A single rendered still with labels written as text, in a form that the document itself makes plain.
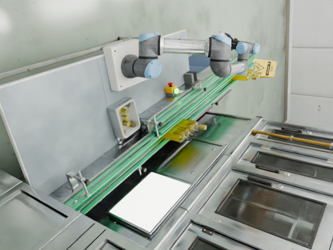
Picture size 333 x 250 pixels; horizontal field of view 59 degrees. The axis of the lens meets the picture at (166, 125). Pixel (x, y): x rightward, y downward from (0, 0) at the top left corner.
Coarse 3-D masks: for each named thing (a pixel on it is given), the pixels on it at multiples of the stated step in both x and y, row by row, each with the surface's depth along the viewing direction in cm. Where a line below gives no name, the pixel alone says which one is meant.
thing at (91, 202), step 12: (228, 84) 283; (216, 96) 263; (204, 108) 247; (156, 144) 210; (144, 156) 199; (132, 168) 189; (120, 180) 180; (96, 192) 173; (108, 192) 172; (84, 204) 166
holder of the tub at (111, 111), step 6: (120, 102) 192; (108, 108) 187; (114, 108) 185; (114, 114) 186; (114, 120) 189; (114, 126) 193; (114, 132) 196; (120, 132) 192; (120, 138) 202; (126, 138) 204
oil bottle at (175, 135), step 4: (168, 132) 209; (172, 132) 208; (176, 132) 207; (180, 132) 206; (164, 136) 212; (168, 136) 209; (172, 136) 207; (176, 136) 204; (180, 136) 203; (176, 140) 206; (180, 140) 204
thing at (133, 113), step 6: (126, 102) 190; (132, 102) 195; (120, 108) 196; (126, 108) 200; (132, 108) 198; (120, 114) 196; (132, 114) 201; (120, 120) 197; (132, 120) 204; (138, 120) 201; (120, 126) 189; (126, 126) 203; (138, 126) 203; (126, 132) 198; (132, 132) 198
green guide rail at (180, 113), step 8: (224, 80) 268; (208, 88) 258; (216, 88) 257; (200, 96) 247; (192, 104) 235; (176, 112) 227; (184, 112) 225; (168, 120) 218; (176, 120) 216; (160, 128) 209
